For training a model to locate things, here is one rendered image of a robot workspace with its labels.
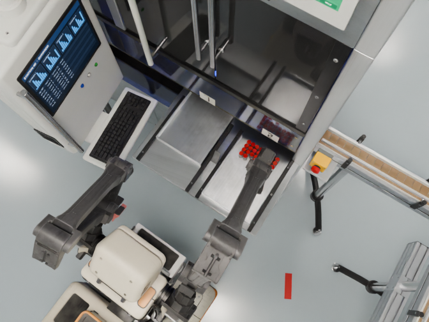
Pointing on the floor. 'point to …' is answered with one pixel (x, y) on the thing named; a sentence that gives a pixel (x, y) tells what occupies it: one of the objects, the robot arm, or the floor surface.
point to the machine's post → (352, 73)
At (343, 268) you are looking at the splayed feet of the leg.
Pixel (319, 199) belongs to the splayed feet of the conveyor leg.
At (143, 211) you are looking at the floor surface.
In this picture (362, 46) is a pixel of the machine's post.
